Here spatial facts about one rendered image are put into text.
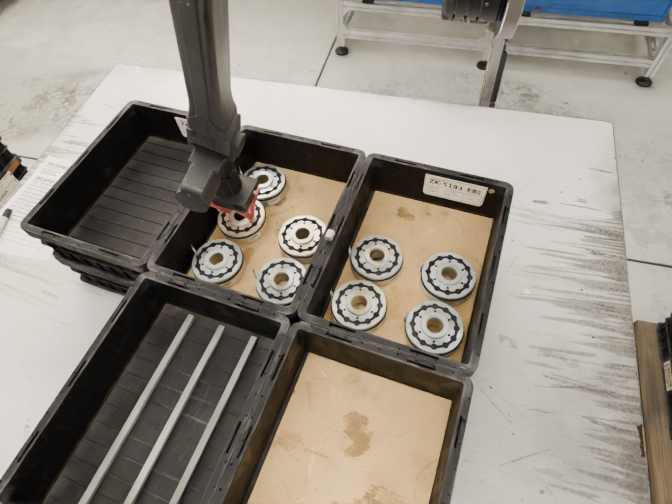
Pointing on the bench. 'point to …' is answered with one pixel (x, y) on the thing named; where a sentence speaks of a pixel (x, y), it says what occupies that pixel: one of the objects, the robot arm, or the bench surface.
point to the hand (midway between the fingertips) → (240, 212)
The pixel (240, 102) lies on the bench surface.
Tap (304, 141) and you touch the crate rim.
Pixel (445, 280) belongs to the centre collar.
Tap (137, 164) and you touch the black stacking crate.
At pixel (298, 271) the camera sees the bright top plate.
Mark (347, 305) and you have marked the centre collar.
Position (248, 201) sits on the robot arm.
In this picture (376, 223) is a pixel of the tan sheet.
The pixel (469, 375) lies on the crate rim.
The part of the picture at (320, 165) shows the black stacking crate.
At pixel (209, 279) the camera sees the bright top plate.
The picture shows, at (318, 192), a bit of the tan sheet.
